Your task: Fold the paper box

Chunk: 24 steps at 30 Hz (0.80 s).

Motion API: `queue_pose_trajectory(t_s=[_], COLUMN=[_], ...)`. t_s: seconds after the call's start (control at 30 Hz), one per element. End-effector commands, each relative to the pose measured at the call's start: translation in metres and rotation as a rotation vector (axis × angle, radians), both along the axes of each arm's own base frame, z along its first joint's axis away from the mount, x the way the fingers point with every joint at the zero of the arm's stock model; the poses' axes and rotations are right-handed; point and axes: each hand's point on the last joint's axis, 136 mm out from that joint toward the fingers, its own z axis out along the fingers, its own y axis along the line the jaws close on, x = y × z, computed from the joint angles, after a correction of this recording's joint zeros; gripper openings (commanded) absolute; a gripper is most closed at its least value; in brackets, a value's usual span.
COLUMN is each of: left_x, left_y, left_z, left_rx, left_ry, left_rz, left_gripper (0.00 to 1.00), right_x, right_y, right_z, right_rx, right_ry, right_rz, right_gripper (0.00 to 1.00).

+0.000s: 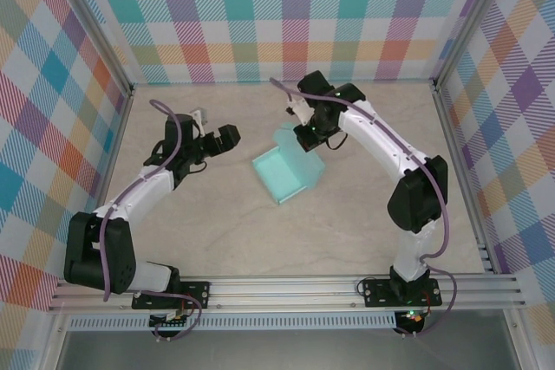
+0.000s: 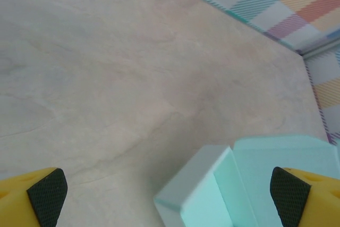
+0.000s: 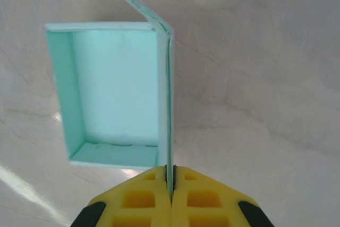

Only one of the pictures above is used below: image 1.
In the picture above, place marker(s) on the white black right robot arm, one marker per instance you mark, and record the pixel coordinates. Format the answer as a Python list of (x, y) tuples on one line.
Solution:
[(377, 136)]

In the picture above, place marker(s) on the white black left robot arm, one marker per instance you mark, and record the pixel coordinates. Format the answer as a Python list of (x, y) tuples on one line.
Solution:
[(139, 196)]

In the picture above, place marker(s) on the aluminium side rail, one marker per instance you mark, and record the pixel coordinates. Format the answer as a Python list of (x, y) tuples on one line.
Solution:
[(118, 136), (461, 170)]

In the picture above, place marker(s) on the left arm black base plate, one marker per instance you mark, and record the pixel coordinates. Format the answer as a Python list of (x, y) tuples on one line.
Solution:
[(197, 292)]

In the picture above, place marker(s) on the wide aluminium mounting rail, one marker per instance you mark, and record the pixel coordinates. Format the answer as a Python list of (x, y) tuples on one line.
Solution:
[(282, 290)]

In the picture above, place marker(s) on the aluminium frame post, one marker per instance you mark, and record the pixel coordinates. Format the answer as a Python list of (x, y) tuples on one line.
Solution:
[(472, 19), (86, 19)]

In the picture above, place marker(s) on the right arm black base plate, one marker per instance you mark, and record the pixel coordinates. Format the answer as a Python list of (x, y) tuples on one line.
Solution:
[(377, 292)]

